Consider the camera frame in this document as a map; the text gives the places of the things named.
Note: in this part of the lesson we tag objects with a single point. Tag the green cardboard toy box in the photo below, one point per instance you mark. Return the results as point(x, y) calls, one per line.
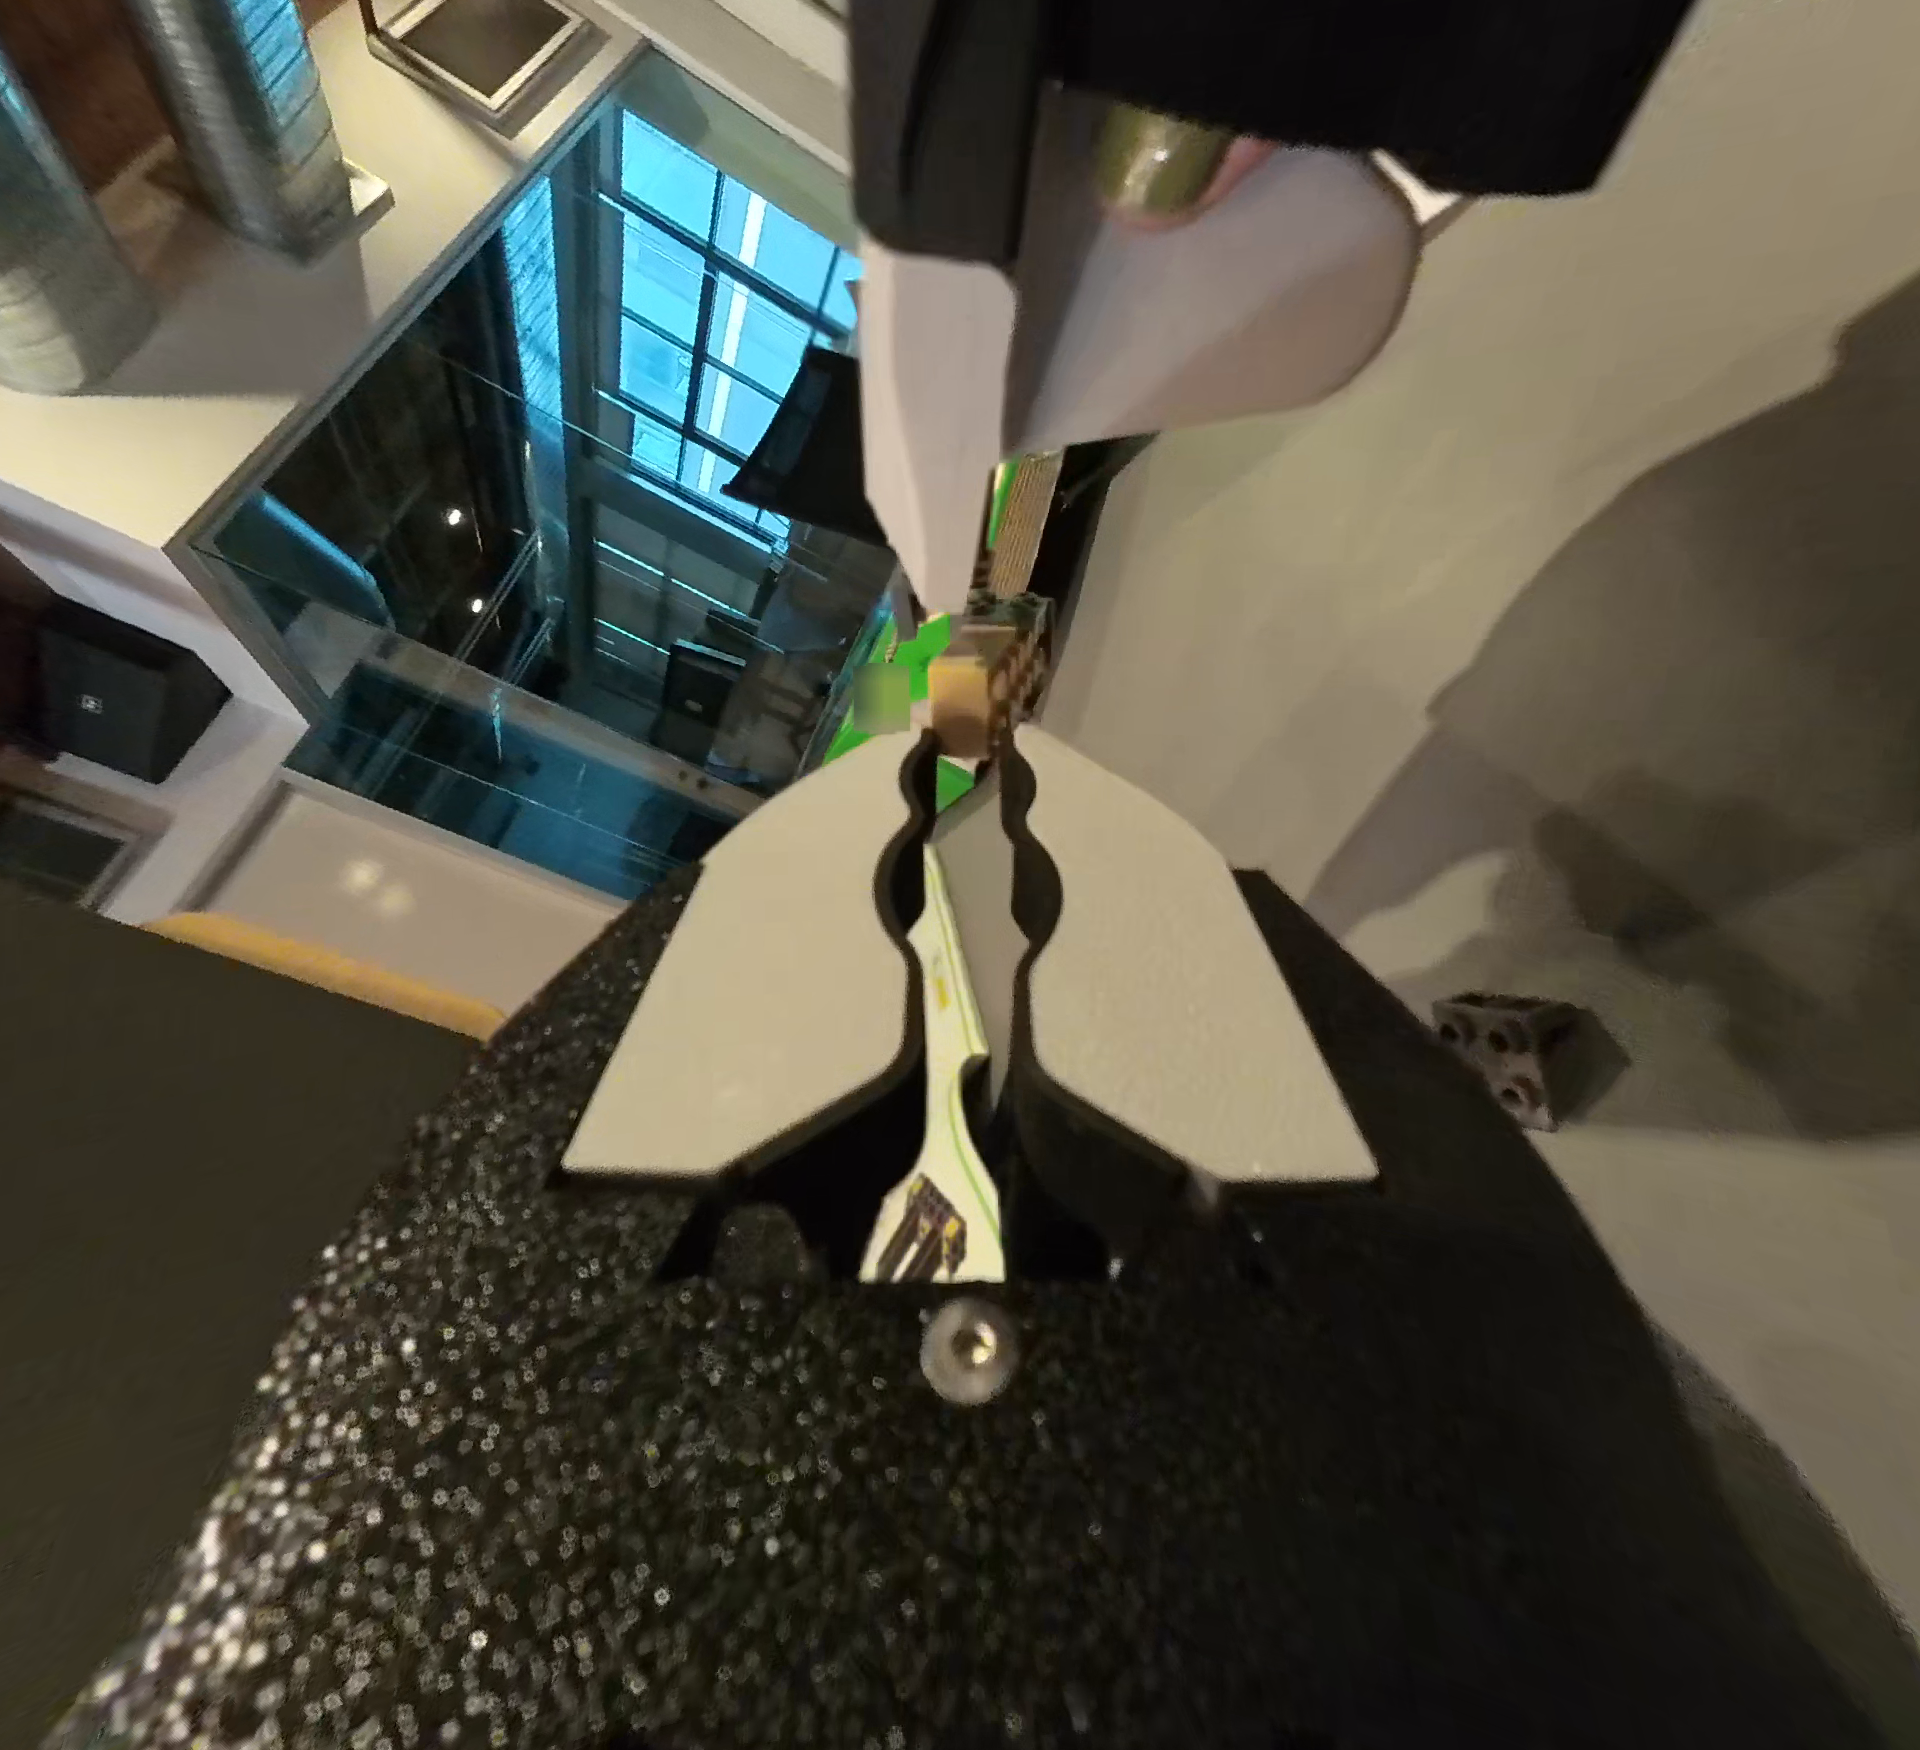
point(921, 641)

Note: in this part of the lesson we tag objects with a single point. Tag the black speaker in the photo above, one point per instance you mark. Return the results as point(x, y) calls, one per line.
point(128, 693)

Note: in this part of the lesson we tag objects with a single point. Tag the dark grey square brick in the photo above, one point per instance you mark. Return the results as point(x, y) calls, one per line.
point(1501, 1045)

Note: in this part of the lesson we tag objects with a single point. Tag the person's right hand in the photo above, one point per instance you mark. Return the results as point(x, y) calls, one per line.
point(1162, 160)

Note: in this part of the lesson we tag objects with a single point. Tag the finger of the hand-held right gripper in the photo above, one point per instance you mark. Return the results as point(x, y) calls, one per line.
point(939, 401)

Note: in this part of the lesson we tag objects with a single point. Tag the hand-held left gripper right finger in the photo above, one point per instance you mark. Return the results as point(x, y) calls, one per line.
point(1184, 1015)

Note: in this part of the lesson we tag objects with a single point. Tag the silver ventilation duct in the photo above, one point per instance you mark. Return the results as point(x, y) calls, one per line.
point(225, 11)
point(61, 265)

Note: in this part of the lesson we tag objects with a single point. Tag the white cabinet door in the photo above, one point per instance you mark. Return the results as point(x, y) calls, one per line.
point(450, 865)

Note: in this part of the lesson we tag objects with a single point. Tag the dark panel yellow frame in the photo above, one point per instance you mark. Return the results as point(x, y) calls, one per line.
point(180, 1254)

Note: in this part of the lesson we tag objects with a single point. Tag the grey desk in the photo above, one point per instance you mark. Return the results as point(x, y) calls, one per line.
point(1650, 130)

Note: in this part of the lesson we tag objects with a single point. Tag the open instruction booklet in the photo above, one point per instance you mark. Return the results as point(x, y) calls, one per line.
point(945, 1120)

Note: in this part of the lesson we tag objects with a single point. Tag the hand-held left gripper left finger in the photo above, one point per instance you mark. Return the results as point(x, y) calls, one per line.
point(751, 1001)

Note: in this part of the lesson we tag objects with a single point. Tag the yellow and grey brick assembly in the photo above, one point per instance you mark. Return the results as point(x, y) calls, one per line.
point(1022, 679)

